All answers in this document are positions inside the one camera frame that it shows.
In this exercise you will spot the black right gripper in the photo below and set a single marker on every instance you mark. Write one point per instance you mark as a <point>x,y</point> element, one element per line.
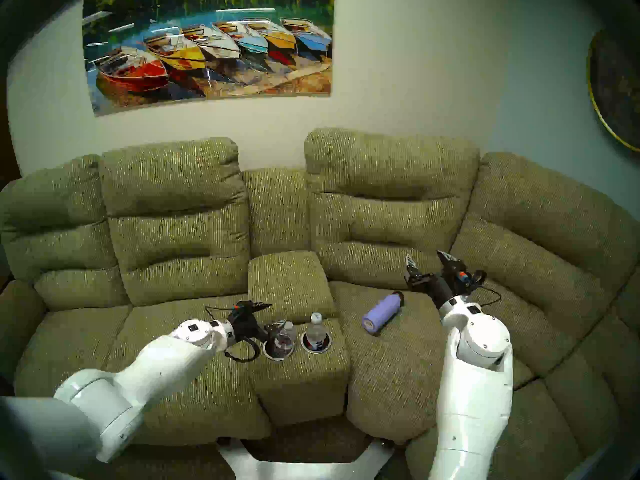
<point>442,284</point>

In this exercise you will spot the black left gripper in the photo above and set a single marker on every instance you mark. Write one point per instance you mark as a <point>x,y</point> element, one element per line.
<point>245,324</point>

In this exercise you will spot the clear unlabelled plastic bottle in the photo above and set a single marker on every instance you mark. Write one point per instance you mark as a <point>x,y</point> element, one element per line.
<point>285,343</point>

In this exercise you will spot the clear bottle red blue label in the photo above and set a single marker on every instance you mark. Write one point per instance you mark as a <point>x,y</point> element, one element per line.
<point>316,334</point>

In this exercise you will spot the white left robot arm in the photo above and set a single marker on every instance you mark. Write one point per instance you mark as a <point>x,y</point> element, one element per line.
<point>150,369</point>

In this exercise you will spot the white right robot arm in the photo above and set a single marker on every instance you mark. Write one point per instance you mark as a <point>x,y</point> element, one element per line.
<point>475,409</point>

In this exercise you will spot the black round cup holder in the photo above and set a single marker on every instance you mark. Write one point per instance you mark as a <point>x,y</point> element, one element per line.
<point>267,355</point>
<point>327,345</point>

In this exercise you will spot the green fabric sofa console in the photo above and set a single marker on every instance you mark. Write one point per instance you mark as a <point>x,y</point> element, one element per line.
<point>290,284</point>

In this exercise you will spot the purple insulated bottle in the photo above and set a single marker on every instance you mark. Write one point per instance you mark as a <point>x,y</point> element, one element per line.
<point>380,314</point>

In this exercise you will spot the green fabric sectional sofa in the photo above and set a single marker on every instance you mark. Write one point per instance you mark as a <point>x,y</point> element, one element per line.
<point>175,184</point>

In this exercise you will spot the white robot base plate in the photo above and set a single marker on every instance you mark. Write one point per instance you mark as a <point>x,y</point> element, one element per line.
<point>300,471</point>

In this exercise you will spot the round dark gold-rimmed wall decor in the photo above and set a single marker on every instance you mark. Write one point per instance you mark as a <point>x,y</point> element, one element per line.
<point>617,84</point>

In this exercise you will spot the colourful boats wall painting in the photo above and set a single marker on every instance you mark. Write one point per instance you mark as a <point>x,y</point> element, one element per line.
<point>200,59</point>

